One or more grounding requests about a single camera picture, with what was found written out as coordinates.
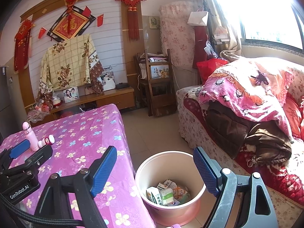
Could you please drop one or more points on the right red chinese knot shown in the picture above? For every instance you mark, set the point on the right red chinese knot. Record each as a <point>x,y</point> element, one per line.
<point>132,18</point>

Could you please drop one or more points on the sofa with floral cover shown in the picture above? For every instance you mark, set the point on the sofa with floral cover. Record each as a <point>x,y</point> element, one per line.
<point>284,180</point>

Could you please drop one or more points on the grey snack wrapper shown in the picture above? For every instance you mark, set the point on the grey snack wrapper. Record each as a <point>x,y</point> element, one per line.
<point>170,184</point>

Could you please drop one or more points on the pink blanket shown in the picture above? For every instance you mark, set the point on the pink blanket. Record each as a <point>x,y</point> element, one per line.
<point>258,90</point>

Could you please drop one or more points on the red plastic bag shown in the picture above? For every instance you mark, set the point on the red plastic bag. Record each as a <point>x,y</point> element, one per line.
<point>206,68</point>

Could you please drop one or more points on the pink floral covered mattress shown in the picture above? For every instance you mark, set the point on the pink floral covered mattress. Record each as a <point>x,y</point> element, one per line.
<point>175,33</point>

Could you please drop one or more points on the red fu wall plaque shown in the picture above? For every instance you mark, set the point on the red fu wall plaque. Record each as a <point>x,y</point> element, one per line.
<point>73,22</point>

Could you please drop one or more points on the rainbow medicine box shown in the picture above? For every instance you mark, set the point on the rainbow medicine box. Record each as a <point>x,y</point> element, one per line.
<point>180,193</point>

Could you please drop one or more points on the left red chinese knot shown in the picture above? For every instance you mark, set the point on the left red chinese knot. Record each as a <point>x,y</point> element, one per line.
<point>22,40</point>

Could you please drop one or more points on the pink floral tablecloth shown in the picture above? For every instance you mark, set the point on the pink floral tablecloth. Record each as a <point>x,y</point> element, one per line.
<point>79,140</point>

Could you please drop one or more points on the wooden chair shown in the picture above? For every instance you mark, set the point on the wooden chair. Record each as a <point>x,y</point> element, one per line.
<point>155,83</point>

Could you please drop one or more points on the white milk carton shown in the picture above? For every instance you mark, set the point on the white milk carton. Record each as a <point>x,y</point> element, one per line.
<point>153,194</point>

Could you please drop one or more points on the grey refrigerator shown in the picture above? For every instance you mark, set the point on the grey refrigerator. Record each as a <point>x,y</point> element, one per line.
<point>8,122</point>

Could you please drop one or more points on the floral cloth covered television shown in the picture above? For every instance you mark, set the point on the floral cloth covered television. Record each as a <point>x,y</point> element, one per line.
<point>70,63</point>

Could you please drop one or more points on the white pink yogurt bottle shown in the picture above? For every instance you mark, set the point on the white pink yogurt bottle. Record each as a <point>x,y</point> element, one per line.
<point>48,140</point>

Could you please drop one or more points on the brown jacket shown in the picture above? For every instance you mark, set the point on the brown jacket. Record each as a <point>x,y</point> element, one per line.
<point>230,132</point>

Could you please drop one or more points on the pink trash bin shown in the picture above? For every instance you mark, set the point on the pink trash bin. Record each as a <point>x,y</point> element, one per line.
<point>178,167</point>

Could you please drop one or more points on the wooden tv cabinet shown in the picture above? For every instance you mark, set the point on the wooden tv cabinet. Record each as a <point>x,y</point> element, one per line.
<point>122,98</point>

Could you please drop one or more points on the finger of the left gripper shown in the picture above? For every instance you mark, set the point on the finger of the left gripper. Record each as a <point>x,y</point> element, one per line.
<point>8,155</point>
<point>35,160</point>

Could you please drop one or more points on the red chinese knot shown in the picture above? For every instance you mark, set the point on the red chinese knot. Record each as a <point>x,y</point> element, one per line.
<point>132,18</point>
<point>22,40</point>

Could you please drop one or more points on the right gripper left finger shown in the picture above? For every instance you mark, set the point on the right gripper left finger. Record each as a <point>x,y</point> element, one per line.
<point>54,202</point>

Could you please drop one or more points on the framed couple photo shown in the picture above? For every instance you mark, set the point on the framed couple photo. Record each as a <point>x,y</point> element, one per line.
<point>71,94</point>

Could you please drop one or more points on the pink thermos bottle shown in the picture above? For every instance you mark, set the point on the pink thermos bottle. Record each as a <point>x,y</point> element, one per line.
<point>30,135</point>

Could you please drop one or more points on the clear plastic bag of items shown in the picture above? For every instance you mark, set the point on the clear plastic bag of items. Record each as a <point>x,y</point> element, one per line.
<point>38,111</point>

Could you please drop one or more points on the wedding photo print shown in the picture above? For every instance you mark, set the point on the wedding photo print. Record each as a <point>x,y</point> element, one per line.
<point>107,80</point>

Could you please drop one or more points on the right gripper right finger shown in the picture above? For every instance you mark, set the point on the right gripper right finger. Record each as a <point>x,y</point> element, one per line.
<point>256,208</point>

